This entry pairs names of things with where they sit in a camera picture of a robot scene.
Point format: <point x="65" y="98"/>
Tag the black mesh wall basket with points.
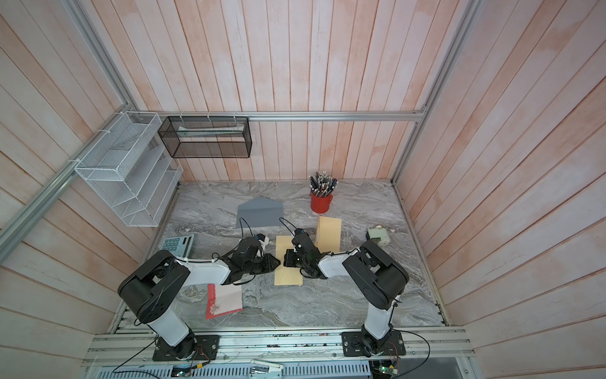
<point x="202" y="137"/>

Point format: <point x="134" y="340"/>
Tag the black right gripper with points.
<point x="289" y="259"/>

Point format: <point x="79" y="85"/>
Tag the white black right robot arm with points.
<point x="379" y="277"/>

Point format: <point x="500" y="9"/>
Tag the aluminium frame rail front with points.
<point x="279" y="346"/>

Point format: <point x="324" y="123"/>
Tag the yellow envelope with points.
<point x="328" y="236"/>
<point x="285" y="276"/>

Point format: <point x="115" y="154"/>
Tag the teal desk calculator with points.
<point x="179" y="246"/>

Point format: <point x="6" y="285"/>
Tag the red pencil cup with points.
<point x="320" y="205"/>

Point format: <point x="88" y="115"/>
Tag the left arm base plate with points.
<point x="203" y="347"/>

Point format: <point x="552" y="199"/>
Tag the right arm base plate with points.
<point x="363" y="344"/>

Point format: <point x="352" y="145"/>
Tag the grey paper envelope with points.
<point x="260" y="212"/>

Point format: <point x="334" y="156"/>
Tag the bunch of pencils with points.
<point x="322" y="184"/>

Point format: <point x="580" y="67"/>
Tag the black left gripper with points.
<point x="269" y="260"/>

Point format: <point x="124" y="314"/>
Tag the white wire mesh shelf rack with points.
<point x="132" y="174"/>

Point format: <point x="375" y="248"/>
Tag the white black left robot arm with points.
<point x="151" y="289"/>

